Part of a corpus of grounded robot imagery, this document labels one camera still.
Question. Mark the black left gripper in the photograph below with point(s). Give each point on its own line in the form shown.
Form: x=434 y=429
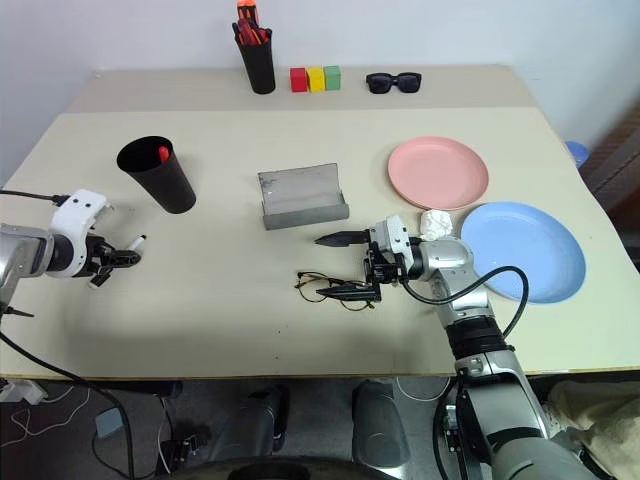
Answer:
x=97 y=252

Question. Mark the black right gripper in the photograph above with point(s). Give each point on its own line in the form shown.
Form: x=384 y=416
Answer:
x=385 y=267

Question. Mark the white marker black cap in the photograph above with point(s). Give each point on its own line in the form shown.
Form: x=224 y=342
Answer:
x=137 y=243

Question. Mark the thin-framed eyeglasses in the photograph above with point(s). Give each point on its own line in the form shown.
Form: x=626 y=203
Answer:
x=312 y=280

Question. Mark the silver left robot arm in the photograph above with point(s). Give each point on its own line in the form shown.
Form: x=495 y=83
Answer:
x=22 y=252

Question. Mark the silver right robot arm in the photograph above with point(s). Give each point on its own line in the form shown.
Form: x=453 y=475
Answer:
x=450 y=260

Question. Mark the wide black cup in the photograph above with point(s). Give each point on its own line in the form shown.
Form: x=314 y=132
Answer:
x=167 y=187

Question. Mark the tall black pen cup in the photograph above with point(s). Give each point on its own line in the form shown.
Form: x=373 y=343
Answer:
x=260 y=67

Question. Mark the grey metal tray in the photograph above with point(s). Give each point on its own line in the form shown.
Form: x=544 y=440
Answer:
x=300 y=197

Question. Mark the white crumpled tissue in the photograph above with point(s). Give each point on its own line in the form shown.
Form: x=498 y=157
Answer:
x=436 y=225

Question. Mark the pink plate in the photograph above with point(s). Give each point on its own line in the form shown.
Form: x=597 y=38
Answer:
x=437 y=170

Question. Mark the dark grey rounded shell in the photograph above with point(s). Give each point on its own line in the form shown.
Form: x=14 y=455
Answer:
x=380 y=425
x=257 y=425

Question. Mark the grey-blue small box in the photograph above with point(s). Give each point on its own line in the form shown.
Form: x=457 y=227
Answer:
x=108 y=424

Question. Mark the white power strip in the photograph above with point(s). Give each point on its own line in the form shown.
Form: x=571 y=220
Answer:
x=22 y=392

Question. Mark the blue plate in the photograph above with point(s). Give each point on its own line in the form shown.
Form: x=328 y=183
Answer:
x=530 y=250

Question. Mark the black sunglasses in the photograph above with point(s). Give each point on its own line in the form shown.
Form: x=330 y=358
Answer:
x=380 y=82

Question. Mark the yellow block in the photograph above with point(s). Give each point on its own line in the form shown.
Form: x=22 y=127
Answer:
x=316 y=81

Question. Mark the green block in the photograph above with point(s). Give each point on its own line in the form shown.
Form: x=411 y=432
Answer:
x=333 y=78

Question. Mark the red block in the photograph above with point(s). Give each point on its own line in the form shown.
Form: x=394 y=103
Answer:
x=298 y=81

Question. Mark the small black floor device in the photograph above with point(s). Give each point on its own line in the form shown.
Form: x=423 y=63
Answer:
x=185 y=445

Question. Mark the dark curved base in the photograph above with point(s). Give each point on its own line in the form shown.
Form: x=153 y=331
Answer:
x=300 y=470

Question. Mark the red and black marker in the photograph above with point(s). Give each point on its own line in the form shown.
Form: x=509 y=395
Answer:
x=239 y=32
x=252 y=35
x=265 y=36

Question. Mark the blue round stool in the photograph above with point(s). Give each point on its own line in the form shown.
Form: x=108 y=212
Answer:
x=576 y=152

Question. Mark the orange capped black marker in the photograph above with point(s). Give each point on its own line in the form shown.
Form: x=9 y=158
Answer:
x=247 y=10

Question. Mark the beige cloth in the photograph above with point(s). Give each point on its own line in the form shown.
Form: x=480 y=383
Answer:
x=600 y=410

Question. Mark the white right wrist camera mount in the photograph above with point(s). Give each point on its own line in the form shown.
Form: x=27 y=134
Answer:
x=392 y=232

